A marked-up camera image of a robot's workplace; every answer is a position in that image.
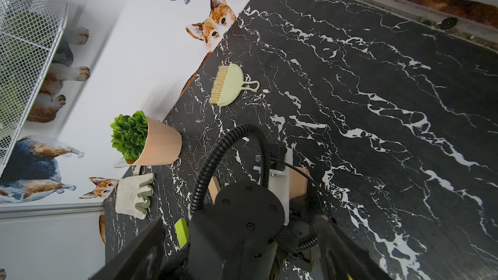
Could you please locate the aluminium front rail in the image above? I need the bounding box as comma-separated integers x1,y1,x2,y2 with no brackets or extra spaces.
356,0,497,52

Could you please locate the wooden block small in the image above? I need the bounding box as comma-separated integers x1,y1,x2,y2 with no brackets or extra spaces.
208,176,220,204

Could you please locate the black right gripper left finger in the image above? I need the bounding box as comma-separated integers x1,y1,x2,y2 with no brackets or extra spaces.
91,219,165,280

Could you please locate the black corrugated cable conduit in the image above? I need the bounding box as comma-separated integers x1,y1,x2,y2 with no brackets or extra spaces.
189,124,271,215

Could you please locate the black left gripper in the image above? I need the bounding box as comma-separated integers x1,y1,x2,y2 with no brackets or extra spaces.
274,194,320,272

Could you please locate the green artificial potted plant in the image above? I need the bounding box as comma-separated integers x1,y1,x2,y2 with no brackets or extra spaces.
110,111,149,163

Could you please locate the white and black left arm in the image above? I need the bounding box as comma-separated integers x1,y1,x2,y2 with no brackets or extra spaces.
159,182,318,279

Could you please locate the white wire wall basket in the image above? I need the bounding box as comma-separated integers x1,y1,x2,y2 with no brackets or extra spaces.
1,0,67,165

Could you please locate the white and green work glove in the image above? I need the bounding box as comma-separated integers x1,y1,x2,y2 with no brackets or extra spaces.
115,173,155,220

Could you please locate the lime green block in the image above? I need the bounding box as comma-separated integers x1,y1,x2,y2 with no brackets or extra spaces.
175,218,189,249

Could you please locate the pink plant pot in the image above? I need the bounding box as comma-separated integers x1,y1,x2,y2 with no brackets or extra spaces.
125,117,182,166

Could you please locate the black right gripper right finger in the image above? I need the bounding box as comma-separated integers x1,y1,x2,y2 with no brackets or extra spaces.
316,215,391,280

